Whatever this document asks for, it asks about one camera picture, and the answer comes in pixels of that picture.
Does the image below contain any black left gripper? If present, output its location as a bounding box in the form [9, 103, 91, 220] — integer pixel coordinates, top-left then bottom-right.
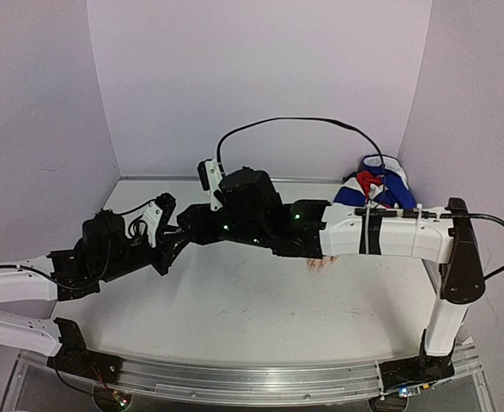
[100, 233, 186, 285]

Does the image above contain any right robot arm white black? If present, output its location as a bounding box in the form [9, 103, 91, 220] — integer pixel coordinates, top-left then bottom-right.
[177, 168, 486, 374]

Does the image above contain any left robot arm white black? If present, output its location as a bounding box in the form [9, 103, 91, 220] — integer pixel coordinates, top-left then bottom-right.
[0, 193, 186, 375]

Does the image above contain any mannequin hand with long nails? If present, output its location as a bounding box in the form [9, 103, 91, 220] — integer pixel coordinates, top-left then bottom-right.
[306, 256, 338, 273]

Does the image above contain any blue white red jacket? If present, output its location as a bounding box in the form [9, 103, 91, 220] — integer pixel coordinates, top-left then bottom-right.
[333, 154, 417, 209]

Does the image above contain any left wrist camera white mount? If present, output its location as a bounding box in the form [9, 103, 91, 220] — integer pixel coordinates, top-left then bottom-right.
[129, 201, 162, 248]

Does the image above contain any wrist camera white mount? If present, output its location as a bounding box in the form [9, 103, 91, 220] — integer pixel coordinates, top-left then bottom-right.
[197, 159, 224, 212]
[129, 201, 162, 248]

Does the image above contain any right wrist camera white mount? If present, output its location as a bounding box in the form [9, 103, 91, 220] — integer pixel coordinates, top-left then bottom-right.
[197, 159, 224, 212]

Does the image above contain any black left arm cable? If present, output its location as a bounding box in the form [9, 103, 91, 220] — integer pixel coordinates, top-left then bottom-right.
[0, 205, 149, 276]

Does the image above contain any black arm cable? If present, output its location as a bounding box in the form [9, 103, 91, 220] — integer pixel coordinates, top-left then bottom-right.
[216, 118, 504, 278]
[0, 205, 149, 276]

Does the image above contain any aluminium front rail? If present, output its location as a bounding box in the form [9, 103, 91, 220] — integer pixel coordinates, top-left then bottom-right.
[19, 342, 480, 407]

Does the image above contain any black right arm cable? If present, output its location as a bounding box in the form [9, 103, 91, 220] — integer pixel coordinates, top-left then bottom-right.
[216, 118, 504, 278]

